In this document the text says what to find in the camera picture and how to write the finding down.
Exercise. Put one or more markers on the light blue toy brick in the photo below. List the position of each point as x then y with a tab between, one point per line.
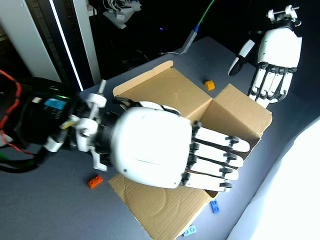
190	230

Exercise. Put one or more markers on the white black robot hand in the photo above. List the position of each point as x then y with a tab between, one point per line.
150	145
280	47

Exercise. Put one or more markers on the white panel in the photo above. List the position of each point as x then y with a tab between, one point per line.
25	37

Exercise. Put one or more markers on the orange toy brick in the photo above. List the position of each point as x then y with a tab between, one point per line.
95	181

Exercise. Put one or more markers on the grey table cloth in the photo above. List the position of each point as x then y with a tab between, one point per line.
62	205

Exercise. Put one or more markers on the white post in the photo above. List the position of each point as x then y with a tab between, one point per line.
85	37

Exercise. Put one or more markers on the white plastic bracket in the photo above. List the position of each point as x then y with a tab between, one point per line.
117	18

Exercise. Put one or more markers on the white light strip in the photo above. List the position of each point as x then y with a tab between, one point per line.
66	45

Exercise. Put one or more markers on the white sheet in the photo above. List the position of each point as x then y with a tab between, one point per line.
287	187

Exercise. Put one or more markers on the yellow toy brick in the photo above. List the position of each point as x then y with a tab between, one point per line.
209	85

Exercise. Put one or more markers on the cardboard box white outside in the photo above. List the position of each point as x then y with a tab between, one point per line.
162	207

